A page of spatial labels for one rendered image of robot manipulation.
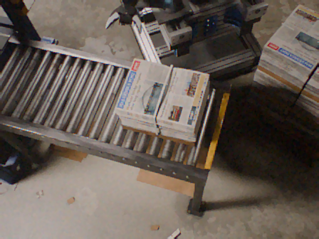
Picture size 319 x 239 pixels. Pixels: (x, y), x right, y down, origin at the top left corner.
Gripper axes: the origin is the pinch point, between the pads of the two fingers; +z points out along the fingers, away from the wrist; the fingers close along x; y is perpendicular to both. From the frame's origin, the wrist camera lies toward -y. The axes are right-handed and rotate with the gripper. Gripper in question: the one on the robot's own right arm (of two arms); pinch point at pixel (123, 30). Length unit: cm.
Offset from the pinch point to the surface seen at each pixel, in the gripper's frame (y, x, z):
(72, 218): 129, 29, 63
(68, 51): 49, 36, -19
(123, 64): 44.5, 3.0, -12.5
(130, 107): 19.8, -6.8, 25.9
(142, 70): 19.0, -9.7, 6.5
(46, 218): 131, 47, 64
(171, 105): 17.4, -25.1, 23.8
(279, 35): 30, -81, -35
